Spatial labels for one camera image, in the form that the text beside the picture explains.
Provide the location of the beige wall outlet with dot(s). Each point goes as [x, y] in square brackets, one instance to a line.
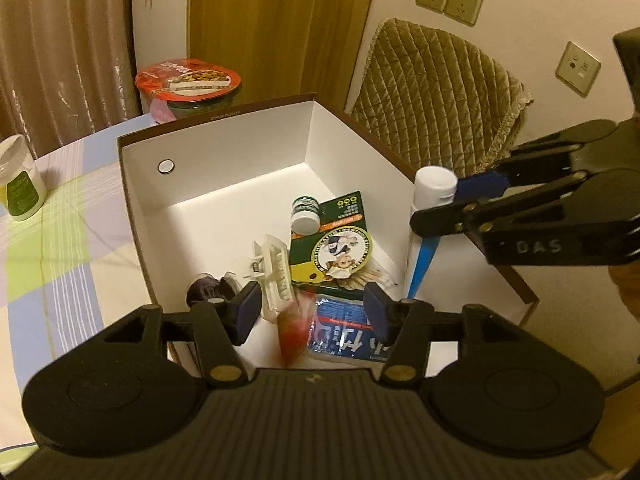
[577, 67]

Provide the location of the beige curtain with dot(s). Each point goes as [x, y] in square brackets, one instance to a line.
[65, 50]

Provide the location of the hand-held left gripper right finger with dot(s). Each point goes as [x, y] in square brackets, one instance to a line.
[377, 310]

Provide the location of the white hair claw clip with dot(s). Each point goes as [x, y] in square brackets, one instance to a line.
[277, 270]

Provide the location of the red instant noodle bowl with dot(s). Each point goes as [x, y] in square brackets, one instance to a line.
[190, 82]

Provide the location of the bag of cotton swabs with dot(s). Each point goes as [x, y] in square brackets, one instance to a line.
[375, 276]

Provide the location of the checked tablecloth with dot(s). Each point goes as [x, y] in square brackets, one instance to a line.
[75, 260]

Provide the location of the blue plastic pack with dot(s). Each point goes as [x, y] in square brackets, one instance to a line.
[340, 325]

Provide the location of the brown cardboard box white inside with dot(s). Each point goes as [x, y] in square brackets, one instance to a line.
[225, 160]

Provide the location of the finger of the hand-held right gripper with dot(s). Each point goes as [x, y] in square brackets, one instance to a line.
[480, 185]
[440, 219]

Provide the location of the clear jar green label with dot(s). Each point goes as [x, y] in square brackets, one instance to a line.
[22, 185]

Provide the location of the red candy wrapper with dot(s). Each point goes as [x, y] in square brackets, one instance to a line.
[295, 332]

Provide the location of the green balm card package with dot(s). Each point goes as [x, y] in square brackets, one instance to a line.
[345, 220]

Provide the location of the wooden door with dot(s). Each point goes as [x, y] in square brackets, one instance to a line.
[280, 25]

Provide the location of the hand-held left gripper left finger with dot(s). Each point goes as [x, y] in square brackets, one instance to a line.
[247, 310]

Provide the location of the quilted chair cover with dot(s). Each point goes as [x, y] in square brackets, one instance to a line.
[435, 90]

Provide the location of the white blue toothpaste tube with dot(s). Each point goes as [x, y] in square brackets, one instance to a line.
[435, 182]

